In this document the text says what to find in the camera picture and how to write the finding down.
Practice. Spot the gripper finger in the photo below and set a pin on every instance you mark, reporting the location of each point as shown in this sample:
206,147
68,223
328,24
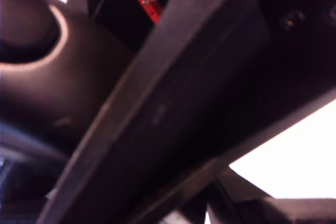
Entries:
149,1
178,200
210,77
236,203

